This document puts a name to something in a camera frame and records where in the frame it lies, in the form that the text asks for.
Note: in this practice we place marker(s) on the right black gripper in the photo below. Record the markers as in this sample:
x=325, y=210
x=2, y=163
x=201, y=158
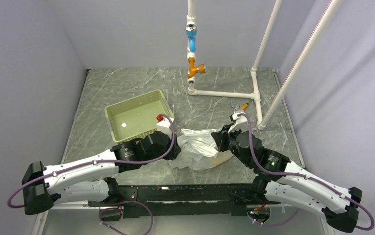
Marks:
x=221, y=137

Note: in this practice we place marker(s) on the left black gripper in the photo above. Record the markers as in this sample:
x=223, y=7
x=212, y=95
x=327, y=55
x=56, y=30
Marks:
x=175, y=153

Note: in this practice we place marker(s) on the white plastic bag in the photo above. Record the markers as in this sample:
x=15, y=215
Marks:
x=198, y=151

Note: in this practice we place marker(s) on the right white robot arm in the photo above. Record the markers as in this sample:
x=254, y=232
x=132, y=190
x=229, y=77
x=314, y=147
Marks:
x=281, y=180

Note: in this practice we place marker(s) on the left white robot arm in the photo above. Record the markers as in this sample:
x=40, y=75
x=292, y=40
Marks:
x=91, y=178

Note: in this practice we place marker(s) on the silver orange wrench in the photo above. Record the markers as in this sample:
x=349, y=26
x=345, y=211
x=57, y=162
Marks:
x=238, y=106

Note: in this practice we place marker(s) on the pale green plastic basket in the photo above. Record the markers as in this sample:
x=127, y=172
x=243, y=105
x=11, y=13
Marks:
x=136, y=117

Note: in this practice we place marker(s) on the orange pipe valve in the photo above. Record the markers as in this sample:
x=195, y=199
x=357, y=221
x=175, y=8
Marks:
x=201, y=68

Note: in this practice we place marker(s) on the blue pipe valve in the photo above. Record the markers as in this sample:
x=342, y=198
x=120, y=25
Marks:
x=191, y=31

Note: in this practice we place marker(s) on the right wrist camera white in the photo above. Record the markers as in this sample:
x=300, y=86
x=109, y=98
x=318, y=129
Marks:
x=239, y=122

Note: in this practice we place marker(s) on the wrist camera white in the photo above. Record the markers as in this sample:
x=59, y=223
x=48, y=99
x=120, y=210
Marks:
x=239, y=122
x=163, y=125

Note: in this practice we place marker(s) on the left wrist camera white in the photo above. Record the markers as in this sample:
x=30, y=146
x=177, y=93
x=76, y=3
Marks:
x=163, y=125

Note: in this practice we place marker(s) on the white pvc pipe frame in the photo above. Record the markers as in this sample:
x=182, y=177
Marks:
x=262, y=119

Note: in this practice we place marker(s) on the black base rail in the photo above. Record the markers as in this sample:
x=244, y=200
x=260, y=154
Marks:
x=170, y=200

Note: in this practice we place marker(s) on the aluminium frame rail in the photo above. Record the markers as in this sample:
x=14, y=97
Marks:
x=80, y=205

